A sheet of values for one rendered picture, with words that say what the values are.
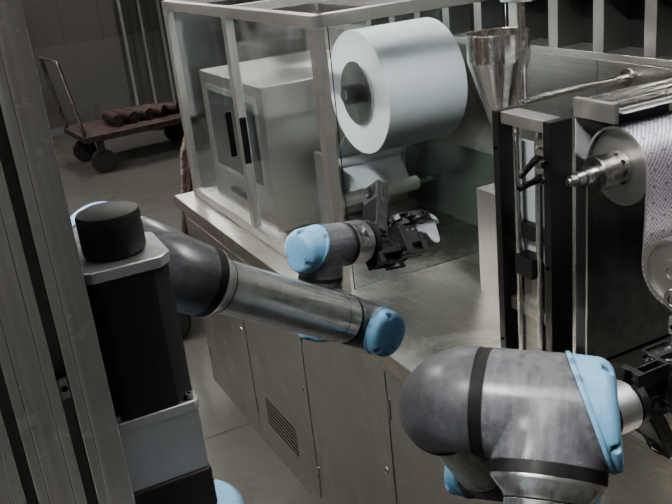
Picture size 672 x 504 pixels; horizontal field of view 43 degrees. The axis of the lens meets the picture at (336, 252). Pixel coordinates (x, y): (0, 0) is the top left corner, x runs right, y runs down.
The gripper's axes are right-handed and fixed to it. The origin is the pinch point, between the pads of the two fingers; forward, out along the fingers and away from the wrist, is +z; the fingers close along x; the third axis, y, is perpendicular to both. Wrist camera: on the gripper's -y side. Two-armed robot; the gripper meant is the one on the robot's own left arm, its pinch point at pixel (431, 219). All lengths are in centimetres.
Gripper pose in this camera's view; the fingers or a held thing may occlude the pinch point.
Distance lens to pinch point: 164.0
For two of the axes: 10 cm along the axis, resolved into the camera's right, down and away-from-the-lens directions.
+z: 7.2, -1.2, 6.9
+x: 5.8, -4.5, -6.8
